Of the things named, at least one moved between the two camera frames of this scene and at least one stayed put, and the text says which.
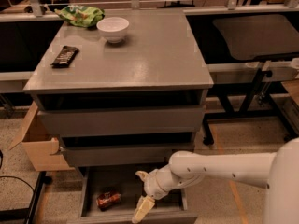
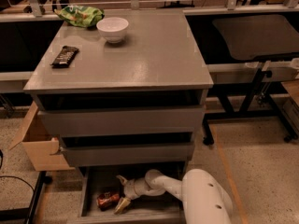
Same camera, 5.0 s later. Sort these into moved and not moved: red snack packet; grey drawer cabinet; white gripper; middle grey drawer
Moved: white gripper
Not moved: red snack packet; grey drawer cabinet; middle grey drawer
